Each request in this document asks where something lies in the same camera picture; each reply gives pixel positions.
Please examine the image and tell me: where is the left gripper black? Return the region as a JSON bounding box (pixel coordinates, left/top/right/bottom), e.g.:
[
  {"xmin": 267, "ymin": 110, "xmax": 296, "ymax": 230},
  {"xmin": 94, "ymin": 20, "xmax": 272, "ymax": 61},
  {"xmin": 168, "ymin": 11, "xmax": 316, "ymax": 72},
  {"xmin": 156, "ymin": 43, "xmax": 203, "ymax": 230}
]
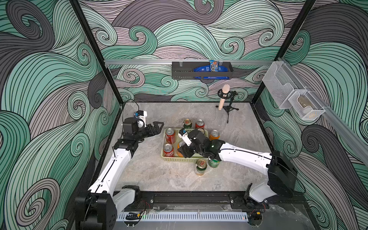
[{"xmin": 133, "ymin": 122, "xmax": 163, "ymax": 143}]

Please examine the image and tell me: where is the red cola can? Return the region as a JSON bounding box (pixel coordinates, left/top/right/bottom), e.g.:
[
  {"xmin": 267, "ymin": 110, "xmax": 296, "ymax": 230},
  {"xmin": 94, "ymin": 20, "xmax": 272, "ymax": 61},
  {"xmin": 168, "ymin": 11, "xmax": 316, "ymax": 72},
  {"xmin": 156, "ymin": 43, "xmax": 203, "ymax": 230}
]
[
  {"xmin": 165, "ymin": 128, "xmax": 176, "ymax": 144},
  {"xmin": 163, "ymin": 143, "xmax": 174, "ymax": 157},
  {"xmin": 195, "ymin": 119, "xmax": 205, "ymax": 129}
]

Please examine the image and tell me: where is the green gold-top can front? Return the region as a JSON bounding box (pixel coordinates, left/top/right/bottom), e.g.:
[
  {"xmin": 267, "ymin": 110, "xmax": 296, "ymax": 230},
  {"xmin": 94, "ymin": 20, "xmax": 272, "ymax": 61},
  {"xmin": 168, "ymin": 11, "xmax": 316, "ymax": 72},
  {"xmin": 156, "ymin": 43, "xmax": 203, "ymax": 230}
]
[{"xmin": 195, "ymin": 159, "xmax": 207, "ymax": 176}]

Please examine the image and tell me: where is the green gold-top can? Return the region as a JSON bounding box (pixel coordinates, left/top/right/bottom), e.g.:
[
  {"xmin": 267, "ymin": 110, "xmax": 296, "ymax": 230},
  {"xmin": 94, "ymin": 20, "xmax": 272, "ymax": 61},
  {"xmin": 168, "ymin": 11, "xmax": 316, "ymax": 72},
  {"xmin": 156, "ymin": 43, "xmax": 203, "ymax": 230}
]
[
  {"xmin": 183, "ymin": 119, "xmax": 193, "ymax": 129},
  {"xmin": 195, "ymin": 159, "xmax": 207, "ymax": 176}
]

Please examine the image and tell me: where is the green gold-top can back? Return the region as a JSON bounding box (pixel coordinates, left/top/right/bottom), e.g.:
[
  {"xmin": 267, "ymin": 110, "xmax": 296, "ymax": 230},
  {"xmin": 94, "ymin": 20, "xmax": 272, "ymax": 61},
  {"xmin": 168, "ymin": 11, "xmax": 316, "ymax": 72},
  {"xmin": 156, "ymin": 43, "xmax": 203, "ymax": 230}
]
[{"xmin": 183, "ymin": 119, "xmax": 193, "ymax": 129}]

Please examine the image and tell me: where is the green soda can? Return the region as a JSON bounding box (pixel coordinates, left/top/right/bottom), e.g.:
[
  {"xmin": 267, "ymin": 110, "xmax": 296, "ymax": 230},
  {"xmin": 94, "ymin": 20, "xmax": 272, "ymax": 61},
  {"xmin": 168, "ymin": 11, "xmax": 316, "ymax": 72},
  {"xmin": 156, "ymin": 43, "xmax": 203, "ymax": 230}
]
[{"xmin": 208, "ymin": 159, "xmax": 220, "ymax": 168}]

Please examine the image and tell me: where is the orange soda can back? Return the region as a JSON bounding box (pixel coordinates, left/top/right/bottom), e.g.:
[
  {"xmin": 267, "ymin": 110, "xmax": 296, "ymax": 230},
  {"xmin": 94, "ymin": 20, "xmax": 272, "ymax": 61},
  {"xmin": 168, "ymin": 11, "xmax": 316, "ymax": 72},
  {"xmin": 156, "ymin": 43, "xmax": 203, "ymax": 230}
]
[{"xmin": 209, "ymin": 129, "xmax": 220, "ymax": 141}]

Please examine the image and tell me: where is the orange soda can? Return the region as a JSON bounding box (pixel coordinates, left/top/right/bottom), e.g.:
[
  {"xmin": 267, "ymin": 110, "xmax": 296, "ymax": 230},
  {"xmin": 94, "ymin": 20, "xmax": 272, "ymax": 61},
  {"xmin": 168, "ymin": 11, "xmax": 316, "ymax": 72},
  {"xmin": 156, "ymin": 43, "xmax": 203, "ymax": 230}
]
[
  {"xmin": 209, "ymin": 129, "xmax": 220, "ymax": 141},
  {"xmin": 177, "ymin": 140, "xmax": 186, "ymax": 158}
]

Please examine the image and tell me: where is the orange soda can front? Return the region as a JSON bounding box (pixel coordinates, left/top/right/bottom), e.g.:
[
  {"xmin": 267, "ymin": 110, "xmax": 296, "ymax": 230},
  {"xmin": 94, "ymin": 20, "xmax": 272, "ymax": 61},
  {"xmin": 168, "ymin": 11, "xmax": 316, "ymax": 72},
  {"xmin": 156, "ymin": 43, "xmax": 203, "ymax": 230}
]
[{"xmin": 177, "ymin": 140, "xmax": 186, "ymax": 158}]

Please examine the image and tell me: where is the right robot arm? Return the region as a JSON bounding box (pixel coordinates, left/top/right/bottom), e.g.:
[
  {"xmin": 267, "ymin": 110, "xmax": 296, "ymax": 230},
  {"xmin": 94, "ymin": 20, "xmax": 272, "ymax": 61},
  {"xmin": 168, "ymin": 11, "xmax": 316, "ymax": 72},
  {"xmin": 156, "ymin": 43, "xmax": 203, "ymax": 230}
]
[{"xmin": 178, "ymin": 128, "xmax": 297, "ymax": 204}]

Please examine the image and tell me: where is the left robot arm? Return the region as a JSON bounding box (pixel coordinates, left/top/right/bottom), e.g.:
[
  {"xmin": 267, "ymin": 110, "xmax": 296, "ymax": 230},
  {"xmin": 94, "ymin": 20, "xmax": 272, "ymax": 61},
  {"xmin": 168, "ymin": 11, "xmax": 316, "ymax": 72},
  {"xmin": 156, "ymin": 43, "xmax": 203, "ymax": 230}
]
[{"xmin": 75, "ymin": 117, "xmax": 164, "ymax": 230}]

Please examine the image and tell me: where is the light green plastic basket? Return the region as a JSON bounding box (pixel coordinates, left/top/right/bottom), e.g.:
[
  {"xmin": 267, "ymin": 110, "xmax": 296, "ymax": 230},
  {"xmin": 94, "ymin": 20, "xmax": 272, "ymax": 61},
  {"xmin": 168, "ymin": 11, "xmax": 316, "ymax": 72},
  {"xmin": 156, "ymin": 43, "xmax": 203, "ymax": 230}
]
[{"xmin": 160, "ymin": 128, "xmax": 204, "ymax": 162}]

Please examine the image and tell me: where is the black microphone tripod stand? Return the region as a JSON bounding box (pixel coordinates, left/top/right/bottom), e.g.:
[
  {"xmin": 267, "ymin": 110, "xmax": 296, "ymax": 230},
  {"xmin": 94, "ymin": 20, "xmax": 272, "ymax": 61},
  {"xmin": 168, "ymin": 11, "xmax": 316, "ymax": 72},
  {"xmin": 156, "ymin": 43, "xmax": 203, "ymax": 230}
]
[{"xmin": 223, "ymin": 91, "xmax": 239, "ymax": 123}]

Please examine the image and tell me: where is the beige microphone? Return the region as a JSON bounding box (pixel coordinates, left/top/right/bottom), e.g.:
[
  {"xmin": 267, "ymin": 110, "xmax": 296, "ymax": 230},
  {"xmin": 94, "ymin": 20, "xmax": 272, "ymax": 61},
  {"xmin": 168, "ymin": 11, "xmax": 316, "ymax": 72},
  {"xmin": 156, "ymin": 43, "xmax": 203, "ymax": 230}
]
[{"xmin": 218, "ymin": 84, "xmax": 230, "ymax": 110}]

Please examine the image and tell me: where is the blue snack bag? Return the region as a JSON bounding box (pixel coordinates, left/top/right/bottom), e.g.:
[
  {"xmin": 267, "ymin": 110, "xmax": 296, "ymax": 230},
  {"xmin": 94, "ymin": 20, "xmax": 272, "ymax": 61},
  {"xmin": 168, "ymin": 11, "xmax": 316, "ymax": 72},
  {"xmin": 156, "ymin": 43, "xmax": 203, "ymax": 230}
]
[{"xmin": 193, "ymin": 65, "xmax": 229, "ymax": 80}]

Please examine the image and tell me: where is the small candy packet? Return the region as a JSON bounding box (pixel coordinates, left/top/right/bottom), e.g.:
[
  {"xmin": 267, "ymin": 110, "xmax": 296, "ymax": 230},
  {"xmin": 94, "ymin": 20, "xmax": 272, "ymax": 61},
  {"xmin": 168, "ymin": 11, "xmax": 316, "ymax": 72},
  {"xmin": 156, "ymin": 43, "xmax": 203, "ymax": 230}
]
[{"xmin": 209, "ymin": 60, "xmax": 219, "ymax": 72}]

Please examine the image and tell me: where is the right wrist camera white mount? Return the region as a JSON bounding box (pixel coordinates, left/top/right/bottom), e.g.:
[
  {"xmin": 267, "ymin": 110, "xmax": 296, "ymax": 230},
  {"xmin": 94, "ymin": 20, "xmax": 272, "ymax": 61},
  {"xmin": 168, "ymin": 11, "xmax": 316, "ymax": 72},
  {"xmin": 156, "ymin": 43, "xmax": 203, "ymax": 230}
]
[{"xmin": 178, "ymin": 128, "xmax": 192, "ymax": 146}]

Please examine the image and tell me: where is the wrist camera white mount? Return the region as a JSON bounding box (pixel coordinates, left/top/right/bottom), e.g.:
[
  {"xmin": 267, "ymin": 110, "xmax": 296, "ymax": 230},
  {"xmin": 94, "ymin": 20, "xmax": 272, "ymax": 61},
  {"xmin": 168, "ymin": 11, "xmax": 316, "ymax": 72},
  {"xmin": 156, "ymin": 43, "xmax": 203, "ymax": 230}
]
[
  {"xmin": 134, "ymin": 110, "xmax": 148, "ymax": 128},
  {"xmin": 178, "ymin": 128, "xmax": 192, "ymax": 146}
]

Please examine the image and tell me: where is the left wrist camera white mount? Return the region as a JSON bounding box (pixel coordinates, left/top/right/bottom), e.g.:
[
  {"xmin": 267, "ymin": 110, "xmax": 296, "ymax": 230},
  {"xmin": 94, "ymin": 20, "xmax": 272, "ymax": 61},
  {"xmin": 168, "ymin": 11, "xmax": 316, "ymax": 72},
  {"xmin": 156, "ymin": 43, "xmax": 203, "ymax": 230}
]
[{"xmin": 134, "ymin": 110, "xmax": 148, "ymax": 128}]

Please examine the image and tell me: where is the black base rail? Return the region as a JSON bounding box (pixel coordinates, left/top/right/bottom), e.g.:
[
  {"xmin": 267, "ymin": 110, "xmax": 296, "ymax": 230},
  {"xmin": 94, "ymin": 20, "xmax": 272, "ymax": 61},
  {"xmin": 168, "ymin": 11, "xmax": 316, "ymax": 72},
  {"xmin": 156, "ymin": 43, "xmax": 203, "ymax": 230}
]
[{"xmin": 126, "ymin": 191, "xmax": 306, "ymax": 211}]

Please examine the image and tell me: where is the black wall shelf basket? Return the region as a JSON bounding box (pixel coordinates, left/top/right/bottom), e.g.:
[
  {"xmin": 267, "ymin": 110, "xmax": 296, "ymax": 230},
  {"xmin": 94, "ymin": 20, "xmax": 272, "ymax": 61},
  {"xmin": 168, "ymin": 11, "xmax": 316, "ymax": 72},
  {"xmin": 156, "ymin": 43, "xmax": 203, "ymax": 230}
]
[{"xmin": 172, "ymin": 62, "xmax": 234, "ymax": 80}]

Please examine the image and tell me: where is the white slotted cable duct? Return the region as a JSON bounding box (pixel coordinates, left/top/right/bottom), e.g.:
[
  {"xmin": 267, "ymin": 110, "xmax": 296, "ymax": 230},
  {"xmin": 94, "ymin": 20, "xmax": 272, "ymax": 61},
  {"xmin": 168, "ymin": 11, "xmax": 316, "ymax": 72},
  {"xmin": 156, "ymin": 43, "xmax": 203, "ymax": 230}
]
[{"xmin": 116, "ymin": 212, "xmax": 249, "ymax": 222}]

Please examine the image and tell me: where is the back aluminium rail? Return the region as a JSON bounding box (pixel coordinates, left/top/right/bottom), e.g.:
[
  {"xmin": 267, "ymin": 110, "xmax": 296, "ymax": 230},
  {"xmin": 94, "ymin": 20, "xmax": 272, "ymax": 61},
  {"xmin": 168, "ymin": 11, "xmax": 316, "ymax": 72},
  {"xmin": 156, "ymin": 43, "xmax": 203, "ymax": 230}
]
[{"xmin": 104, "ymin": 58, "xmax": 273, "ymax": 66}]

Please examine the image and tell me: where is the aluminium rail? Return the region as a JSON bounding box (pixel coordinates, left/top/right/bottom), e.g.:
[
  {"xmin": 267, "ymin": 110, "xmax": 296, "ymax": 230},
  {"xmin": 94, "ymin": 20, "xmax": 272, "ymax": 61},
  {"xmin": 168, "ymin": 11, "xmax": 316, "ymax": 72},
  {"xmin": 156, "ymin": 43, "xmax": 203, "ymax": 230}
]
[
  {"xmin": 277, "ymin": 57, "xmax": 368, "ymax": 166},
  {"xmin": 104, "ymin": 58, "xmax": 273, "ymax": 66}
]

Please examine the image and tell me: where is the large clear wall bin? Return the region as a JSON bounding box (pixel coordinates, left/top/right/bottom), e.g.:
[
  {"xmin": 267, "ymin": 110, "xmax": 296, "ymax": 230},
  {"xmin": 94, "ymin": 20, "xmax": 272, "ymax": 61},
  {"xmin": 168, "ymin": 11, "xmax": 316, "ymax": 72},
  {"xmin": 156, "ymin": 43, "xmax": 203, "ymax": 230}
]
[{"xmin": 263, "ymin": 61, "xmax": 298, "ymax": 109}]

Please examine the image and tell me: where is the small clear wall bin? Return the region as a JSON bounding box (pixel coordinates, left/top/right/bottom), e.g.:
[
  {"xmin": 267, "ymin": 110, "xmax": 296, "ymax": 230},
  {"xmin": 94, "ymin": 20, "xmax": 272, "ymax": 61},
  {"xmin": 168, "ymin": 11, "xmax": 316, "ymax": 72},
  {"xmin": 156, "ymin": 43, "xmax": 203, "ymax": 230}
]
[{"xmin": 288, "ymin": 90, "xmax": 325, "ymax": 121}]

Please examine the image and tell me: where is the right aluminium rail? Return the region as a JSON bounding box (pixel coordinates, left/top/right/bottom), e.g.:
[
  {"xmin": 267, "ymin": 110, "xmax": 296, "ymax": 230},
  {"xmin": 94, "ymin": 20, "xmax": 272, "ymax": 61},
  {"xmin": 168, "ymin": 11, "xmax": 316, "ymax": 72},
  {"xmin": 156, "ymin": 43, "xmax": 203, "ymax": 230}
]
[{"xmin": 277, "ymin": 57, "xmax": 368, "ymax": 166}]

